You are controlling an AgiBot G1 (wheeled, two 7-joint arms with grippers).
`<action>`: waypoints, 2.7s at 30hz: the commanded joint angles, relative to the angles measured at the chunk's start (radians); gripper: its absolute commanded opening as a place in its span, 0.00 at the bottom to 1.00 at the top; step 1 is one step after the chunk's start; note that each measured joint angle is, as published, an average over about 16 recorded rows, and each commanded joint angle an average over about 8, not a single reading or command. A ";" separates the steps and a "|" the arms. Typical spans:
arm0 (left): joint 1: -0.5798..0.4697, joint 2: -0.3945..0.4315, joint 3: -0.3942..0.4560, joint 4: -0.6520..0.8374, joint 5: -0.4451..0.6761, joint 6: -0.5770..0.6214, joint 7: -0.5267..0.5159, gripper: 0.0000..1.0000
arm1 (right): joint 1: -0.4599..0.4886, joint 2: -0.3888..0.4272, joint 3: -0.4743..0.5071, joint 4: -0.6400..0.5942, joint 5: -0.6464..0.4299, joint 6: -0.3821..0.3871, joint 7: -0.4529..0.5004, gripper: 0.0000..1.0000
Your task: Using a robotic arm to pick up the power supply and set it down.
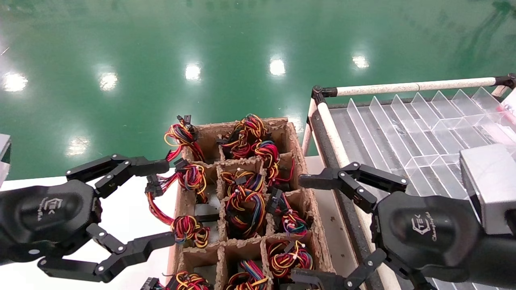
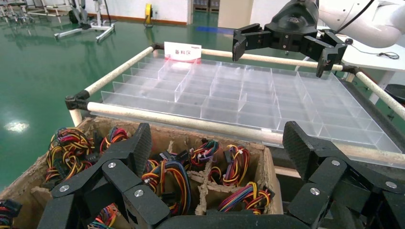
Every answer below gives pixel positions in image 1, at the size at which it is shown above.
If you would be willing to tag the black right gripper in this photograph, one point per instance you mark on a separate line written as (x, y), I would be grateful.
(427, 233)

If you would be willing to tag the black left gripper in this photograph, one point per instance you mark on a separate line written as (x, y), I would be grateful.
(44, 213)

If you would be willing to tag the brown cardboard divider box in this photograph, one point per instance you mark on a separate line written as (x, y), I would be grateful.
(300, 177)

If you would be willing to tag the white rack leg pipe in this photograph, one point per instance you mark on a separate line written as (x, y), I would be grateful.
(308, 129)

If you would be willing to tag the clear acrylic divider tray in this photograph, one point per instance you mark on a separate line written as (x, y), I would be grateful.
(419, 133)

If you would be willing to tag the black pipe corner joint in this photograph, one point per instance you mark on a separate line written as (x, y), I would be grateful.
(320, 93)

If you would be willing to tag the long white rack pipe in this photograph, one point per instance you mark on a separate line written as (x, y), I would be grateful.
(415, 86)

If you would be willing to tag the white pink labelled object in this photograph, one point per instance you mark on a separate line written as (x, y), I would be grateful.
(509, 105)

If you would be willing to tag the short white rack pipe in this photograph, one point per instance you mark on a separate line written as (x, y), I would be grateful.
(500, 91)

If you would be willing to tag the black pipe end joint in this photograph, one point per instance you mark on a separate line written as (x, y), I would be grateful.
(507, 80)

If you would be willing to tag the black rack edge rail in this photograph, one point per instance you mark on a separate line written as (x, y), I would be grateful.
(324, 141)

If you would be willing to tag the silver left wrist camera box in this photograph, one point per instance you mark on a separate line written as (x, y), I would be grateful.
(4, 161)

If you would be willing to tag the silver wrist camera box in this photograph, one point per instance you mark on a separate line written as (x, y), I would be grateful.
(4, 161)
(492, 181)

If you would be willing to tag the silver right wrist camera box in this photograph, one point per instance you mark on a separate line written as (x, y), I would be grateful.
(492, 181)

